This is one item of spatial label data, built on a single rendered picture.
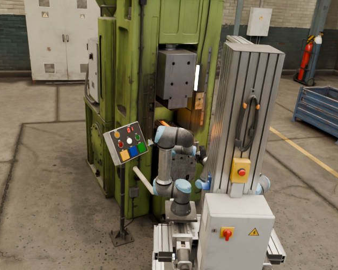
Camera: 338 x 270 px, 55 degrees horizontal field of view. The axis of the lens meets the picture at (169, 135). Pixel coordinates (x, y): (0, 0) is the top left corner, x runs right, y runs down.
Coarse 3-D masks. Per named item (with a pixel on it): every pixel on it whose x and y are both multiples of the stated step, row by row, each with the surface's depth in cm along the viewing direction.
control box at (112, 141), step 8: (120, 128) 267; (136, 128) 279; (104, 136) 262; (112, 136) 259; (120, 136) 265; (128, 136) 271; (112, 144) 259; (128, 144) 269; (136, 144) 276; (144, 144) 282; (112, 152) 262; (128, 152) 268; (144, 152) 281; (120, 160) 260; (128, 160) 266
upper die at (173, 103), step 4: (156, 96) 313; (156, 100) 314; (160, 100) 305; (164, 100) 298; (168, 100) 291; (172, 100) 293; (176, 100) 295; (180, 100) 297; (184, 100) 299; (164, 104) 299; (168, 104) 293; (172, 104) 295; (176, 104) 297; (180, 104) 299; (184, 104) 301; (168, 108) 294; (172, 108) 296
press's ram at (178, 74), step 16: (160, 48) 297; (176, 48) 303; (160, 64) 284; (176, 64) 280; (192, 64) 287; (160, 80) 288; (176, 80) 286; (192, 80) 294; (160, 96) 293; (176, 96) 293
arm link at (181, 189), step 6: (180, 180) 228; (174, 186) 223; (180, 186) 221; (186, 186) 222; (174, 192) 223; (180, 192) 222; (186, 192) 222; (174, 198) 227; (180, 198) 224; (186, 198) 224
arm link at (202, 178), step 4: (208, 156) 243; (204, 164) 249; (204, 168) 248; (204, 172) 249; (200, 176) 254; (204, 176) 250; (200, 180) 254; (204, 180) 252; (196, 184) 255; (200, 184) 253; (200, 188) 254
